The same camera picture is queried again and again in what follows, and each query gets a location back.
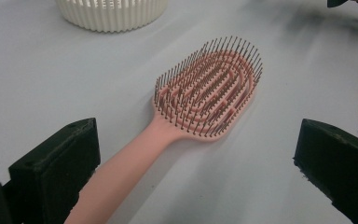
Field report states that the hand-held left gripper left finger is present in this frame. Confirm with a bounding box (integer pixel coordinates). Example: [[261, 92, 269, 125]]
[[8, 117, 102, 224]]

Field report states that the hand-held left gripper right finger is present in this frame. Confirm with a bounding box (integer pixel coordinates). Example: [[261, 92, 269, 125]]
[[293, 118, 358, 224]]

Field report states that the red white patterned cloth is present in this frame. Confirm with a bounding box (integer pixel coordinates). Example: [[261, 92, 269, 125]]
[[63, 35, 264, 224]]

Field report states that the white plastic basket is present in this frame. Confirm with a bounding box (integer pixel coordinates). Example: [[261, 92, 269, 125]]
[[55, 0, 169, 34]]

